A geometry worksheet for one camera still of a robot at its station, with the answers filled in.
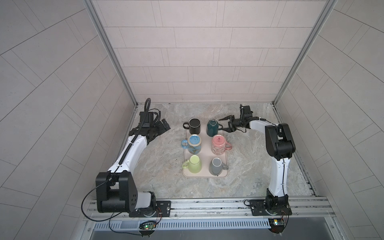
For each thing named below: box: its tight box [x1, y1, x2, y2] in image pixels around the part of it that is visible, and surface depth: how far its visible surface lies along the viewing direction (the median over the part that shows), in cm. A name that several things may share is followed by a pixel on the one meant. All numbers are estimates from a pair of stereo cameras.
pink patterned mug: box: [211, 134, 233, 156], surface depth 86 cm
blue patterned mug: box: [181, 134, 202, 155], surface depth 86 cm
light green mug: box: [182, 154, 202, 174], surface depth 80 cm
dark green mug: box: [206, 119, 223, 137], surface depth 95 cm
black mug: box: [183, 118, 201, 135], surface depth 96 cm
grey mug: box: [209, 157, 229, 176], surface depth 80 cm
